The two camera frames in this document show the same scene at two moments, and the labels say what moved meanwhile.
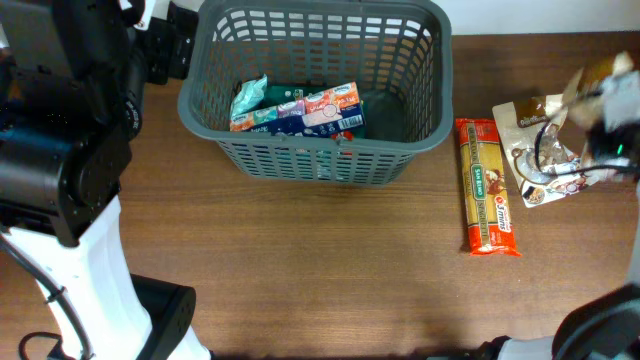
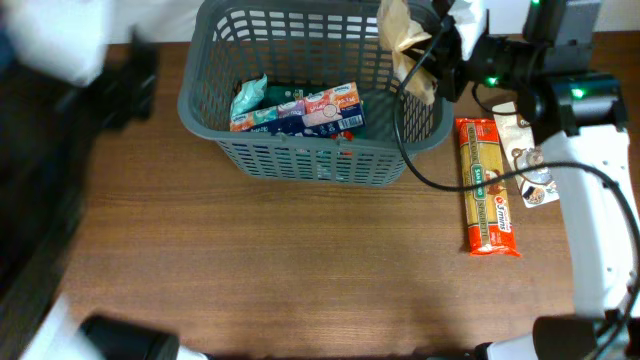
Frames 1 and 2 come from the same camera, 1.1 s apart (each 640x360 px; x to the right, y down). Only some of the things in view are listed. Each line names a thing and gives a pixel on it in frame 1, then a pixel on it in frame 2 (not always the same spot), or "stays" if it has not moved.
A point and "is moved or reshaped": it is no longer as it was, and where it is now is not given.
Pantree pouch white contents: [613, 103] is moved or reshaped
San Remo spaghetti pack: [491, 229] stays
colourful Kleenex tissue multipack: [327, 111] stays
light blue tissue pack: [250, 95] stays
